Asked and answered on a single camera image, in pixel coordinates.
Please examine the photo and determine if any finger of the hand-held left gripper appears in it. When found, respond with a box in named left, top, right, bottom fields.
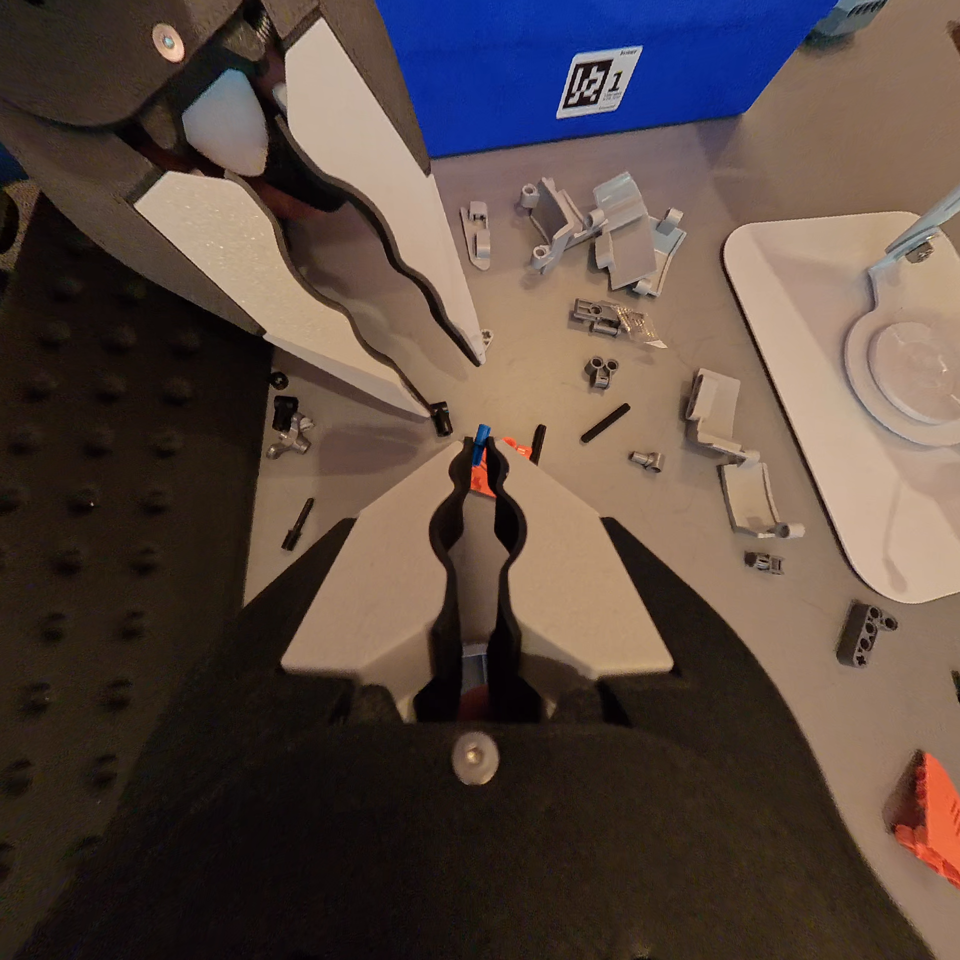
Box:
left=135, top=171, right=434, bottom=419
left=285, top=16, right=486, bottom=369

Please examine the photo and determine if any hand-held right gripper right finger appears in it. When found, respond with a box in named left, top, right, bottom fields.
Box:
left=483, top=437, right=674, bottom=723

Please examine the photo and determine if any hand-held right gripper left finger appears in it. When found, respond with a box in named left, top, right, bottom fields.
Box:
left=281, top=437, right=477, bottom=723

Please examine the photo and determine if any blue tagged plastic bin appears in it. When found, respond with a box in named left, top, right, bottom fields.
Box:
left=375, top=0, right=837, bottom=159

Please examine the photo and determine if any black axle pin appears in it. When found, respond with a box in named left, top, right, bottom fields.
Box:
left=281, top=497, right=316, bottom=552

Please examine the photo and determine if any narrow light grey panel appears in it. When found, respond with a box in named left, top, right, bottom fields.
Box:
left=459, top=201, right=492, bottom=271

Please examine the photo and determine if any large orange wedge panel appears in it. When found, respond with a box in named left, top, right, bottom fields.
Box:
left=468, top=437, right=535, bottom=500

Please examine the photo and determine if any silver branched connector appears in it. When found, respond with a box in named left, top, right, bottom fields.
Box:
left=266, top=412, right=316, bottom=460

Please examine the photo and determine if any short black axle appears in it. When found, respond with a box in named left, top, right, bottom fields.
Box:
left=579, top=403, right=631, bottom=444

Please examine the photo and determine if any light grey curved panel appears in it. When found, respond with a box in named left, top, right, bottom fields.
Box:
left=718, top=461, right=806, bottom=540

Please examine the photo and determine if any light grey box panel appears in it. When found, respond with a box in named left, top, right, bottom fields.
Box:
left=684, top=367, right=760, bottom=465

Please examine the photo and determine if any pile of light grey panels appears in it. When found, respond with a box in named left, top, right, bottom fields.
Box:
left=516, top=172, right=687, bottom=299

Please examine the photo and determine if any dark grey pin joiner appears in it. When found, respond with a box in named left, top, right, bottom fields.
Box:
left=568, top=298, right=624, bottom=337

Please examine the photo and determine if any small clear plastic bag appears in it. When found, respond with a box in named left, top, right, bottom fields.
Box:
left=615, top=303, right=669, bottom=348

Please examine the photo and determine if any dark grey short beam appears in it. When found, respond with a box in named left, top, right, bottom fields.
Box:
left=836, top=600, right=899, bottom=669

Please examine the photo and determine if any small orange wedge panel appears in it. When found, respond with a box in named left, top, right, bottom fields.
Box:
left=891, top=750, right=960, bottom=890

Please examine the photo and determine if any grey block piece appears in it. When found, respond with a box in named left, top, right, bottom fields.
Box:
left=806, top=0, right=890, bottom=46

